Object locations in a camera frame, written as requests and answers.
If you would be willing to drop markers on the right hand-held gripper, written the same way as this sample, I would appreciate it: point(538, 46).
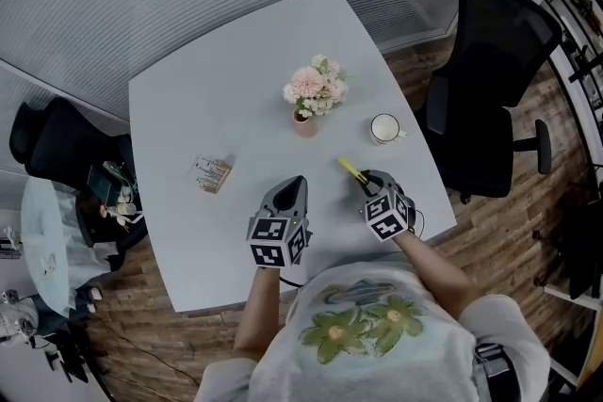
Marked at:
point(386, 216)

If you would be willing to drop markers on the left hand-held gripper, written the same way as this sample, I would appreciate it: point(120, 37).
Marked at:
point(271, 230)

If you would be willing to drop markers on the person's left forearm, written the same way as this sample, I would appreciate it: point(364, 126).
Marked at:
point(256, 315)

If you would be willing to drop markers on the person's right forearm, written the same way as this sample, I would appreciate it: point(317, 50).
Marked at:
point(438, 278)

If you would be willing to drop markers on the white mug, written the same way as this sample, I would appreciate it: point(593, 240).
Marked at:
point(384, 128)

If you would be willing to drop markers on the pink ceramic vase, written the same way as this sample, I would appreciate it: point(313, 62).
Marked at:
point(307, 128)

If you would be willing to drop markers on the small printed card box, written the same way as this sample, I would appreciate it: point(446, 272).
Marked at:
point(212, 175)

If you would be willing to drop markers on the pink flower bouquet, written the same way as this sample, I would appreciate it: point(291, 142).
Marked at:
point(313, 82)

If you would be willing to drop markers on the white artificial flowers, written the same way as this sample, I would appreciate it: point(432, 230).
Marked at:
point(123, 211)

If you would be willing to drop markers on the black mesh office chair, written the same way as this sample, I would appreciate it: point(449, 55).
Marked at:
point(66, 146)
point(490, 61)

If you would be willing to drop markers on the dark green box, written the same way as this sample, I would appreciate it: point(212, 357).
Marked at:
point(103, 186)

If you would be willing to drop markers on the white flower print shirt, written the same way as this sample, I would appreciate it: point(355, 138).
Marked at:
point(377, 372)

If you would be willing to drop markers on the black equipment stand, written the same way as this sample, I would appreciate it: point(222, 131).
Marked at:
point(577, 245)

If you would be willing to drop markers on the round glass table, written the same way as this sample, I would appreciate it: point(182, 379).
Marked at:
point(47, 226)

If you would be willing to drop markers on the black tripod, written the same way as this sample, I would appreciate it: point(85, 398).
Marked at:
point(66, 355)

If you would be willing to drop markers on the white cloth bundle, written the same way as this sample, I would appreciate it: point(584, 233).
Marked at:
point(16, 317)

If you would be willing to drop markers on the white table frame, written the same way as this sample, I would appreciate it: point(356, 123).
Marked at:
point(572, 296)

